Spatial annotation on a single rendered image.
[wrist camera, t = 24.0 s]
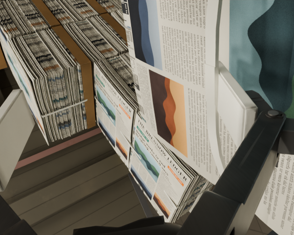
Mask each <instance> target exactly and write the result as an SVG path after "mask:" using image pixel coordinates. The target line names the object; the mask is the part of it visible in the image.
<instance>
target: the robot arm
mask: <svg viewBox="0 0 294 235"><path fill-rule="evenodd" d="M217 111H218V113H219V115H220V117H221V119H222V120H223V122H224V124H225V126H226V128H227V130H228V132H229V133H230V135H231V137H232V139H233V141H234V143H235V145H236V147H237V148H238V149H237V151H236V152H235V154H234V155H233V157H232V159H231V160H230V162H229V164H228V165H227V167H226V168H225V170H224V172H223V173H222V175H221V176H220V178H219V180H218V181H217V183H216V184H215V186H214V187H213V189H212V190H211V191H210V190H206V191H205V192H204V193H203V194H202V196H201V198H200V199H199V201H198V202H197V204H196V205H195V207H194V208H193V210H192V211H191V213H190V214H189V216H188V217H187V219H186V221H185V222H184V224H183V225H182V226H180V225H178V224H174V223H170V222H165V220H164V216H163V215H161V216H155V217H149V218H143V219H140V220H137V221H134V222H131V223H129V224H126V225H124V226H121V227H105V226H92V227H85V228H77V229H74V230H73V235H246V233H247V231H248V228H249V226H250V224H251V222H252V219H253V217H254V215H255V213H256V210H257V208H258V206H259V203H260V201H261V198H262V196H263V194H264V191H265V189H266V187H267V184H268V182H269V180H270V178H271V175H272V173H273V171H274V168H275V167H278V162H279V157H280V154H289V155H294V118H287V117H286V114H285V113H284V112H281V111H279V110H273V109H272V108H271V107H270V105H269V104H268V103H267V102H266V101H265V100H264V99H263V98H262V96H261V95H260V94H259V93H257V92H255V91H253V90H246V91H244V90H243V88H242V87H241V86H240V85H239V83H238V82H237V81H236V79H235V78H234V77H233V76H232V74H231V73H230V72H229V71H228V69H227V68H226V67H225V66H224V65H223V63H222V62H220V61H219V74H218V102H217ZM34 125H35V122H34V119H33V117H32V114H31V111H30V108H29V106H28V103H27V100H26V97H25V95H24V92H23V90H21V89H17V90H13V91H12V92H11V93H10V95H9V96H8V97H7V99H6V100H5V102H4V103H3V104H2V106H1V107H0V192H2V191H4V190H5V189H6V187H7V184H8V182H9V180H10V178H11V175H12V173H13V171H14V169H15V167H16V164H17V162H18V160H19V158H20V156H21V153H22V151H23V149H24V147H25V145H26V142H27V140H28V138H29V136H30V134H31V131H32V129H33V127H34ZM0 235H38V234H37V233H36V232H35V231H34V230H33V229H32V228H31V227H30V225H29V224H28V223H27V222H26V221H25V220H24V219H22V220H21V219H20V218H19V216H18V215H17V214H16V213H15V212H14V210H13V209H12V208H11V207H10V206H9V205H8V204H7V202H6V201H5V200H4V199H3V198H2V196H1V195H0Z"/></svg>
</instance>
